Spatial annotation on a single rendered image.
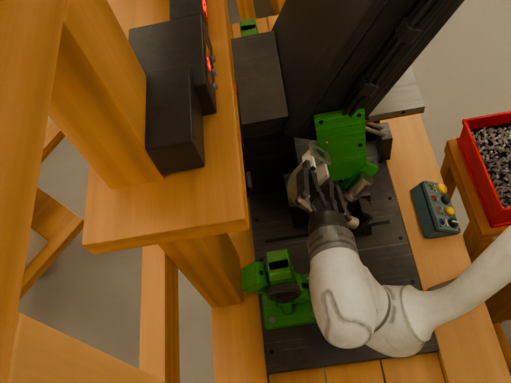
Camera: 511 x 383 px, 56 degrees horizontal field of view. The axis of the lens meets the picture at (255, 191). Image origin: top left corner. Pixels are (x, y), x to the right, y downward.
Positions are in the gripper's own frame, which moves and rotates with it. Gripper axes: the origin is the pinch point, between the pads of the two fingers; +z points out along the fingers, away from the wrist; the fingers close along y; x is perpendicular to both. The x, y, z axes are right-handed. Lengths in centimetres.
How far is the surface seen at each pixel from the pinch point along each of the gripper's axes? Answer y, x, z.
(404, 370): -42, 22, -28
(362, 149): -13.0, -4.4, 10.2
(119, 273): -11, 149, 67
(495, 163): -60, -15, 23
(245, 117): 12.8, 7.6, 17.1
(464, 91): -129, -2, 139
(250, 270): 1.7, 23.3, -14.1
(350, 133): -7.1, -6.3, 10.1
